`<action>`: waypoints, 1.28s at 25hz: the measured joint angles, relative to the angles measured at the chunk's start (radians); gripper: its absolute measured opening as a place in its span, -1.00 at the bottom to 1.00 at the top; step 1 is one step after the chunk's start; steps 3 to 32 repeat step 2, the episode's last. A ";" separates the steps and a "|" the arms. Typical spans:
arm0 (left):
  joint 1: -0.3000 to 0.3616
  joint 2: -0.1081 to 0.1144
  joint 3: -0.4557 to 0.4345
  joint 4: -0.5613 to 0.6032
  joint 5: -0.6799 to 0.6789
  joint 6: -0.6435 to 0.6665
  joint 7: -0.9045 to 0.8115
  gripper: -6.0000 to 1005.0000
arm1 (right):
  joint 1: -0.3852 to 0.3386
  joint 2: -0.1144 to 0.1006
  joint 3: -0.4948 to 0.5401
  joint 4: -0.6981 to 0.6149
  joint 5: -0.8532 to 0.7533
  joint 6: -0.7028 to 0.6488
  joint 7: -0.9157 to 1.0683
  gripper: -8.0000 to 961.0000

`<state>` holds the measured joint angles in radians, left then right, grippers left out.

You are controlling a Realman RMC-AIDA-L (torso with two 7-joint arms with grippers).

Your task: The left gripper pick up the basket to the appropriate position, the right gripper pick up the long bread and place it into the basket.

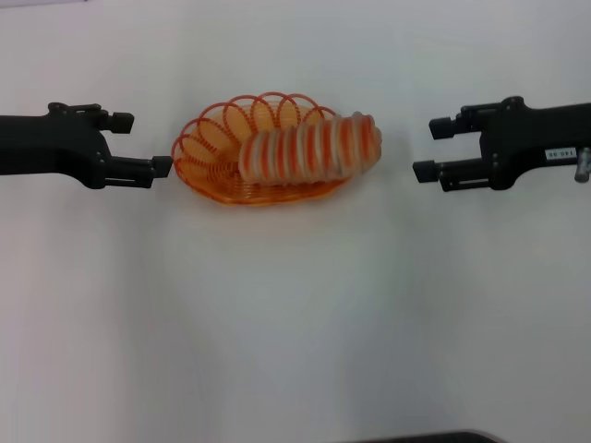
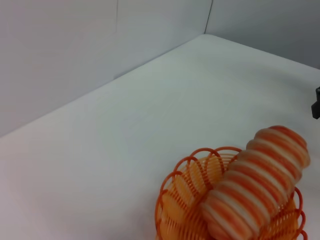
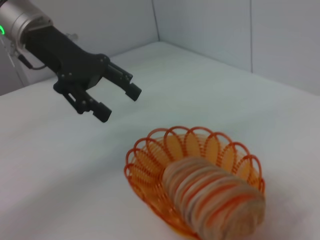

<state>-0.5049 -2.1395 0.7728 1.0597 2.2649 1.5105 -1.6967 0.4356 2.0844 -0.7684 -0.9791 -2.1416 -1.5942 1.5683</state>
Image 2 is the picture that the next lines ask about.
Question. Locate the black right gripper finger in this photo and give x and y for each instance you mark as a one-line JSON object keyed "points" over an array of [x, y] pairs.
{"points": [[316, 108], [318, 91]]}

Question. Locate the orange striped long bread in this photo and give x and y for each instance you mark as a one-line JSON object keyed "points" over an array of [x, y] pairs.
{"points": [[255, 185]]}

